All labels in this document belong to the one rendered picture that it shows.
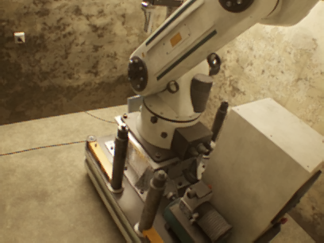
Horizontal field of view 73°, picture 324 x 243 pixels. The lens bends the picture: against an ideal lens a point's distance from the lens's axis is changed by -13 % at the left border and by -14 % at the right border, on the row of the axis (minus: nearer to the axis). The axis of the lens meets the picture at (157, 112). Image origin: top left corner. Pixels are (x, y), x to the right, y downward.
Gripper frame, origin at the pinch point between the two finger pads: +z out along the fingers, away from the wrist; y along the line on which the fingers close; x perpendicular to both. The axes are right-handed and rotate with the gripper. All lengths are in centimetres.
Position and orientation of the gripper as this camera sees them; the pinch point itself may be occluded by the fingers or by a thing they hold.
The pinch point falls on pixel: (157, 27)
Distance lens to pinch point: 164.7
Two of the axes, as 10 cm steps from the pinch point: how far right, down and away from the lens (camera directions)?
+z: -1.9, 8.1, 5.5
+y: 8.2, -1.8, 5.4
